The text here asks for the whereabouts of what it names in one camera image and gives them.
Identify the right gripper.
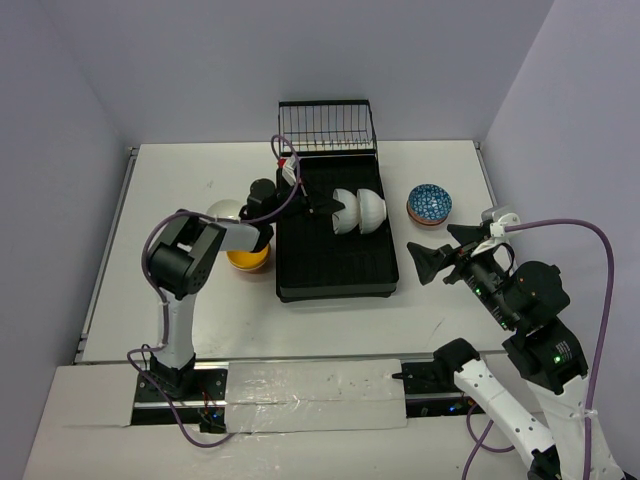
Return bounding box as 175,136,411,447
405,220,518,326

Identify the white bowl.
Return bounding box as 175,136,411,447
206,199,243,221
332,188,360,235
356,189,387,235

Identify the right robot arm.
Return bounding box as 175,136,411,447
407,214,625,479

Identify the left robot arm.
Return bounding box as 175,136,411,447
141,179,345,399

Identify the brown bowl under blue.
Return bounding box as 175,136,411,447
406,204,447,227

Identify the blue patterned bowl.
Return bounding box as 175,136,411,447
407,184,453,220

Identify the orange bowl under yellow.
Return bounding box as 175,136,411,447
232,252,273,274

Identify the white taped cover sheet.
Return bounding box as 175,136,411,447
225,359,407,433

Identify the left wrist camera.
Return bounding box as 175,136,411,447
278,156,300,187

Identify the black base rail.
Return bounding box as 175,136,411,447
131,359,472,434

